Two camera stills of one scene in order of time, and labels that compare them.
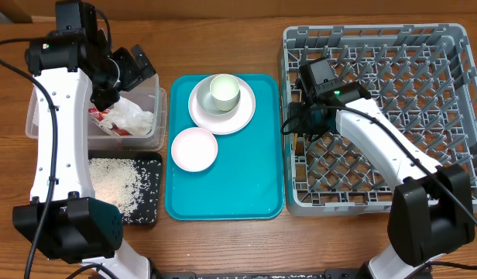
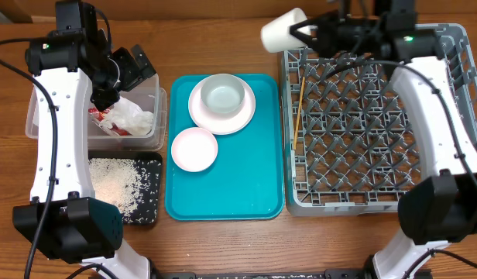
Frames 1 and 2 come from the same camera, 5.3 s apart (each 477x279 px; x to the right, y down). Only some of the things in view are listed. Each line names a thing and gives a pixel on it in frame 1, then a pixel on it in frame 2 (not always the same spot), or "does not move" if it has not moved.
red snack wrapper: (97, 115) does not move
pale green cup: (225, 89) -> (276, 36)
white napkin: (131, 117) does not move
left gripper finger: (145, 66) does not move
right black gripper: (296, 124) -> (327, 39)
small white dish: (194, 149) does not move
